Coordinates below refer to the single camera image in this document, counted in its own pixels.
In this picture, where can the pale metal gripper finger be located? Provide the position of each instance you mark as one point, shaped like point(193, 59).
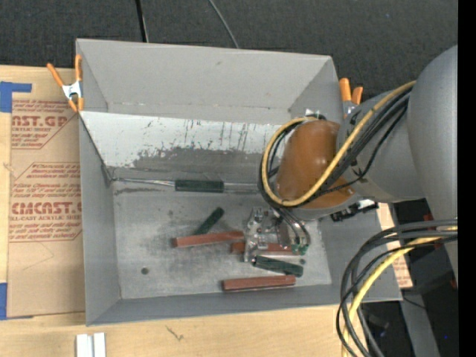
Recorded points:
point(251, 253)
point(256, 230)

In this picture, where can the red-brown flat block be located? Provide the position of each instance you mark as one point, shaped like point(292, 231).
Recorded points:
point(258, 283)
point(237, 247)
point(206, 239)

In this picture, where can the dark green flat block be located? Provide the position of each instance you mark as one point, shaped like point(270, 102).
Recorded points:
point(210, 220)
point(199, 185)
point(279, 265)

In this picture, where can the grey metal bin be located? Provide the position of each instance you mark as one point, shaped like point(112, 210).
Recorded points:
point(186, 80)

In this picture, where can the brown cardboard board, red print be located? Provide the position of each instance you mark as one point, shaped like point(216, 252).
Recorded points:
point(44, 236)

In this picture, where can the black cylinder on white bracket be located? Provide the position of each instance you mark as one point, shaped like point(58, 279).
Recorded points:
point(344, 214)

